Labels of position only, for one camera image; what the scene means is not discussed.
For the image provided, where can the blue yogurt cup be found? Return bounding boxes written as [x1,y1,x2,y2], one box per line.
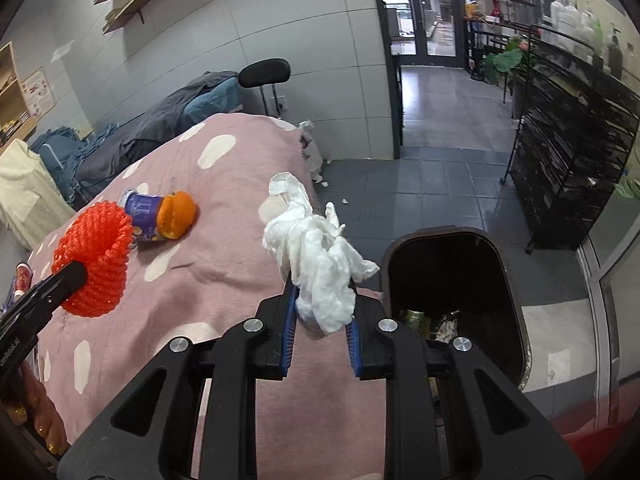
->
[118,188,165,244]

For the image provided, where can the orange peel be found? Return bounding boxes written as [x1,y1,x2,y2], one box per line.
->
[156,191,198,240]

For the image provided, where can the white tissue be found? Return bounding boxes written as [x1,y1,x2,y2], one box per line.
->
[262,172,380,338]

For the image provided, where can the black trash bin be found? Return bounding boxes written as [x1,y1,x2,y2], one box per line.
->
[381,226,533,389]

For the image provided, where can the red drink can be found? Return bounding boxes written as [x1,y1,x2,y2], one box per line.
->
[13,262,34,301]

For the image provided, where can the cream cloth covered chair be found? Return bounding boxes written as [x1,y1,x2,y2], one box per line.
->
[0,139,75,249]

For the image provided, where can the blue clothes pile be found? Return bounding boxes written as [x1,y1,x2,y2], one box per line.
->
[29,124,117,206]

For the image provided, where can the grey blanket massage bed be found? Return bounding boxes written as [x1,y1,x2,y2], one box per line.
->
[74,70,242,200]

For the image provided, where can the black round stool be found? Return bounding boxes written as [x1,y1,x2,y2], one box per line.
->
[238,58,291,118]

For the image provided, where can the green potted plant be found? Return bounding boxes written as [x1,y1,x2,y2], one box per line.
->
[484,36,529,84]

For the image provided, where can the wall poster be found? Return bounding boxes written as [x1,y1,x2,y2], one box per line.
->
[21,67,56,122]

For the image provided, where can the black wire rack cart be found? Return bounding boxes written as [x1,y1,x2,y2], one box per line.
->
[506,25,639,254]

